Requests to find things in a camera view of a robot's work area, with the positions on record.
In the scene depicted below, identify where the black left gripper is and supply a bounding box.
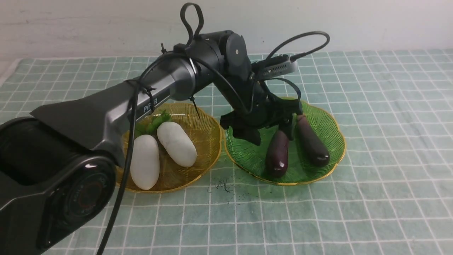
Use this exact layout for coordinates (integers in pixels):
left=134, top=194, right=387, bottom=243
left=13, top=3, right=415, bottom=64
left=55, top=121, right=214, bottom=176
left=219, top=73, right=303, bottom=146

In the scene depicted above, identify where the purple eggplant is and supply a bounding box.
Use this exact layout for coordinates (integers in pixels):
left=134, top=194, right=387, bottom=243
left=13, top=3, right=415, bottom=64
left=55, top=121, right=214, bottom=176
left=265, top=130, right=289, bottom=178
left=296, top=115, right=330, bottom=167

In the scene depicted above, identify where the green plastic plate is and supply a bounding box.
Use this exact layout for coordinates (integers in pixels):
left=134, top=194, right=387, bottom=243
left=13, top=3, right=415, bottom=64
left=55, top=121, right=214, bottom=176
left=224, top=101, right=346, bottom=186

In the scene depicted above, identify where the white radish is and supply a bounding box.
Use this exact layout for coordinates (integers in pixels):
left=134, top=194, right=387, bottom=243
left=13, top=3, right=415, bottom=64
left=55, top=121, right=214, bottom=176
left=130, top=135, right=160, bottom=191
left=146, top=110, right=197, bottom=167

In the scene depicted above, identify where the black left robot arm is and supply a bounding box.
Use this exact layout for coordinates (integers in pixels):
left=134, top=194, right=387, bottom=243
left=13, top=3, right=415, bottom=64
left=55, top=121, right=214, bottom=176
left=1, top=29, right=307, bottom=255

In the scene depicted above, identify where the amber plastic plate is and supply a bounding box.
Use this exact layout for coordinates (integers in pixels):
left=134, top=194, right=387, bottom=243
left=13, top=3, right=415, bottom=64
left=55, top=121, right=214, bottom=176
left=126, top=103, right=223, bottom=194

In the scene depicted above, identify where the green checkered tablecloth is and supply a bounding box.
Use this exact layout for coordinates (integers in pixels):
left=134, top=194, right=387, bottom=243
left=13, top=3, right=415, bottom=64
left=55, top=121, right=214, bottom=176
left=0, top=49, right=453, bottom=255

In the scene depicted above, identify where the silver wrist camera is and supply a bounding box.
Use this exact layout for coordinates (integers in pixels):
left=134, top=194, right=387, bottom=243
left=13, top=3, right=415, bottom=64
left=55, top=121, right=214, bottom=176
left=251, top=54, right=299, bottom=80

